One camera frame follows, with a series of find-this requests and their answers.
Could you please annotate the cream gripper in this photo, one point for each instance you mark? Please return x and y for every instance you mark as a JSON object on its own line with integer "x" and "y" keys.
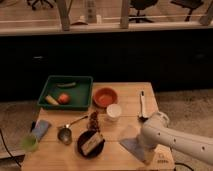
{"x": 148, "y": 156}

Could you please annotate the blue-grey towel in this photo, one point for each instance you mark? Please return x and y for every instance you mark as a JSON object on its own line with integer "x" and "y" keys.
{"x": 132, "y": 146}

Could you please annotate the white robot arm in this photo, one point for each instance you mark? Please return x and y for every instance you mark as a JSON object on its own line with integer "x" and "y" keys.
{"x": 155, "y": 131}

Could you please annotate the black bowl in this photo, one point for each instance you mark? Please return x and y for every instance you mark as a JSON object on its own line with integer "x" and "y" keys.
{"x": 83, "y": 138}

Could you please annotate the red bowl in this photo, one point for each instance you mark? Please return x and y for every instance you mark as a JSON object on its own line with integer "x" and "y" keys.
{"x": 103, "y": 97}

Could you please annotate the tan sponge block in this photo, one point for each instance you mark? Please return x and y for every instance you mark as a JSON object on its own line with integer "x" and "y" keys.
{"x": 92, "y": 143}

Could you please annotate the white cup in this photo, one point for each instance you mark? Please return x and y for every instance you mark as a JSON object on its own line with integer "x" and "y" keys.
{"x": 113, "y": 112}

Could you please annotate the brown grape bunch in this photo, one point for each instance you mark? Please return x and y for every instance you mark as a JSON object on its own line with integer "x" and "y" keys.
{"x": 93, "y": 124}

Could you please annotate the metal ladle spoon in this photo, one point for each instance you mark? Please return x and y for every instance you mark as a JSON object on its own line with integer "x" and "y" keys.
{"x": 64, "y": 132}

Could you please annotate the green plastic tray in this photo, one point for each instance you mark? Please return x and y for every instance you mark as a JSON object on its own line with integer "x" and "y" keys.
{"x": 80, "y": 94}

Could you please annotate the red tomato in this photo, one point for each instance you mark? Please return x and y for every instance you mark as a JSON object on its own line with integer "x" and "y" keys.
{"x": 64, "y": 98}

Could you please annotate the green cucumber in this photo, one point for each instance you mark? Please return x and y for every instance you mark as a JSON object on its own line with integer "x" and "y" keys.
{"x": 66, "y": 85}

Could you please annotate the blue folded cloth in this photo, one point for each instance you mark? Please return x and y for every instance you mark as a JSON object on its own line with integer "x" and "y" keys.
{"x": 40, "y": 129}

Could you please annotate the yellow corn piece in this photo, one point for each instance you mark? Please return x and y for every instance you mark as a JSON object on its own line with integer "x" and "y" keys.
{"x": 51, "y": 100}

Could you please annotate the green plastic cup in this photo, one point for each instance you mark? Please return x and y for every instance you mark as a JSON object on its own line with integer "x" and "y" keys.
{"x": 29, "y": 143}

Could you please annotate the black office chair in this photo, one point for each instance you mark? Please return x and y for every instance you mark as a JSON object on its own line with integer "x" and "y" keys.
{"x": 139, "y": 5}
{"x": 33, "y": 3}

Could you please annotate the black office chair left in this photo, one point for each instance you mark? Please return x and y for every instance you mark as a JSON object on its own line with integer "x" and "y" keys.
{"x": 33, "y": 3}

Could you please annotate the wooden post middle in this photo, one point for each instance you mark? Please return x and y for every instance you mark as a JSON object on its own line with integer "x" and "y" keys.
{"x": 124, "y": 19}

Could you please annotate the wooden post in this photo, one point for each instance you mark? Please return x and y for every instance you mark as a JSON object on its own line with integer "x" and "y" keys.
{"x": 63, "y": 13}
{"x": 124, "y": 19}

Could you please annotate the wooden post left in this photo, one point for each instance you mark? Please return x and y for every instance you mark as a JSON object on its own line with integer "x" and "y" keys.
{"x": 63, "y": 13}

